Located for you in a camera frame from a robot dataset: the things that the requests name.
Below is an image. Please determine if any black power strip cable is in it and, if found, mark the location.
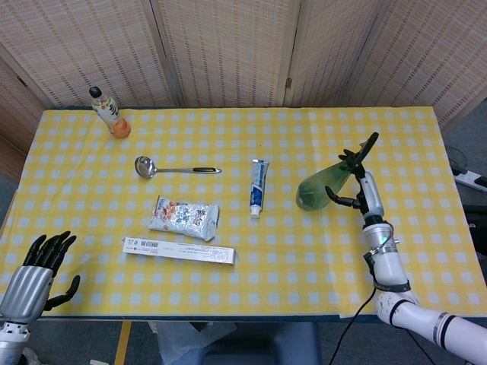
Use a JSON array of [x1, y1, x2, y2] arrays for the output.
[[447, 145, 471, 176]]

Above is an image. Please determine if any white snack bag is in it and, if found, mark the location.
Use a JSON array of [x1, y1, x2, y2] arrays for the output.
[[148, 195, 221, 243]]

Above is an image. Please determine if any green transparent plastic bottle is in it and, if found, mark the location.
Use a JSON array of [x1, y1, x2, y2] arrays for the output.
[[296, 132, 380, 211]]

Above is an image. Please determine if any woven folding screen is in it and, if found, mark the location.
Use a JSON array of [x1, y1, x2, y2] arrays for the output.
[[0, 0, 487, 144]]

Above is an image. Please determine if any white power strip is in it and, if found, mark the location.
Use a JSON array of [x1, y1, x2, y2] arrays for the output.
[[452, 169, 487, 192]]

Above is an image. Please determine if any white plastic bag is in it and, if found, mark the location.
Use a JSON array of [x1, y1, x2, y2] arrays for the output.
[[154, 321, 237, 365]]

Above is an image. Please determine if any white blue toothpaste tube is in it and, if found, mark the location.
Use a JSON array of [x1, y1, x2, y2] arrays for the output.
[[249, 159, 271, 220]]

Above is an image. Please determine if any orange juice drink bottle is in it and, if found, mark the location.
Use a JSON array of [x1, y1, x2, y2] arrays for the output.
[[88, 86, 132, 139]]

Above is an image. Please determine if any long white red carton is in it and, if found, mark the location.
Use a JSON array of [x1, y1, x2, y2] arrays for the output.
[[121, 236, 238, 267]]

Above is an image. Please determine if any yellow checked tablecloth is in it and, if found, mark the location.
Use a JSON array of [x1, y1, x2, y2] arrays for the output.
[[0, 107, 467, 319]]

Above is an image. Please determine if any dark blue chair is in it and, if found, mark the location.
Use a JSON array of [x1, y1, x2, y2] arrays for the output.
[[199, 322, 321, 365]]

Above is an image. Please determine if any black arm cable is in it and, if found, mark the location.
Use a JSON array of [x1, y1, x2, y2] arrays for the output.
[[327, 287, 381, 365]]

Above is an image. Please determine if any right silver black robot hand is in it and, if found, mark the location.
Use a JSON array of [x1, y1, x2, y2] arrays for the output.
[[325, 148, 386, 226]]

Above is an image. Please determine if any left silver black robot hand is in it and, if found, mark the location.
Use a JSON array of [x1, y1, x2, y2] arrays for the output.
[[0, 230, 81, 325]]

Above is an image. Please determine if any steel ladle black handle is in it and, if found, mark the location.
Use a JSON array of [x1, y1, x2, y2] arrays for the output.
[[133, 155, 223, 179]]

